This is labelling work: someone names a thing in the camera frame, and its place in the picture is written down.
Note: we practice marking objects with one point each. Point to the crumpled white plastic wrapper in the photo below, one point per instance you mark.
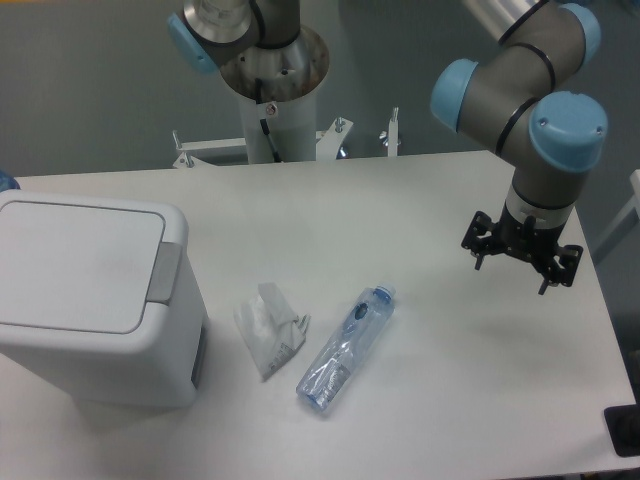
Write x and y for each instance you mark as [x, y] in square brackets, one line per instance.
[271, 330]

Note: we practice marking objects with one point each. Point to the clear plastic water bottle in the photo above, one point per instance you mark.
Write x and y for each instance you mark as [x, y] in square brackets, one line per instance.
[347, 347]

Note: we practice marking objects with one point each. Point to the white furniture piece right edge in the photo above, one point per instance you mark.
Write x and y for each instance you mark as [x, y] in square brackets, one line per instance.
[620, 226]

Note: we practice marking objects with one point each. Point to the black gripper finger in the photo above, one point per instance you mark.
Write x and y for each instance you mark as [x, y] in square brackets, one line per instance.
[481, 238]
[560, 267]

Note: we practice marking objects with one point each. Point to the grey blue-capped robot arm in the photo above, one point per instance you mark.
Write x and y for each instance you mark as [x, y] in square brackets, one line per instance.
[514, 106]

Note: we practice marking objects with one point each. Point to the white push-lid trash can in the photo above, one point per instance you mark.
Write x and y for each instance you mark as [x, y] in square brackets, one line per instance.
[98, 297]

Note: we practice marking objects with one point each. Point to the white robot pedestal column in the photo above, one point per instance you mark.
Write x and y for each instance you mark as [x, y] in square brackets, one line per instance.
[276, 91]

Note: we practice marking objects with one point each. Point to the black table edge clamp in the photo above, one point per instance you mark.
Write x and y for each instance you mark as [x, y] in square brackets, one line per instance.
[623, 426]

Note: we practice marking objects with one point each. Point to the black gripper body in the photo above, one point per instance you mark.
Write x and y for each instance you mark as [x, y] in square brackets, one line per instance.
[525, 241]

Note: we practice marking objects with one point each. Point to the blue object at left edge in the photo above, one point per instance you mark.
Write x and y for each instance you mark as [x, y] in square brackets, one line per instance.
[8, 182]

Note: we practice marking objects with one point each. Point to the white metal base frame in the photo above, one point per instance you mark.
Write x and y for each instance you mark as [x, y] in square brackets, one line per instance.
[329, 145]

